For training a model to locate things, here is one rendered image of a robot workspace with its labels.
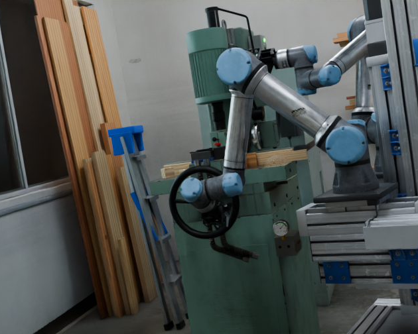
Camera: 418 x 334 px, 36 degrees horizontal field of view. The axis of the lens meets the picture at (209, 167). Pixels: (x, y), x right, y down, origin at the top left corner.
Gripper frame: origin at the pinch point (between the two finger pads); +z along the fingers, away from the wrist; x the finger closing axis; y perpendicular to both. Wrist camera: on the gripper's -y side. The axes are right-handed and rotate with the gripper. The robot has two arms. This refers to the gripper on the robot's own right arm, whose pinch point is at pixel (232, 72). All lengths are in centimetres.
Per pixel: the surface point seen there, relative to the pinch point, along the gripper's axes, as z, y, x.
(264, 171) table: -9.1, -25.2, 33.8
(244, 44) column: 1.4, -11.3, -31.1
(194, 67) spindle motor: 17.2, 1.1, -5.8
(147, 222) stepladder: 80, -93, 3
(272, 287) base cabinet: -5, -59, 68
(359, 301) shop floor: -24, -162, 21
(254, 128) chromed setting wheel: -0.8, -30.4, 4.5
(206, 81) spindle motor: 12.6, -2.7, 0.0
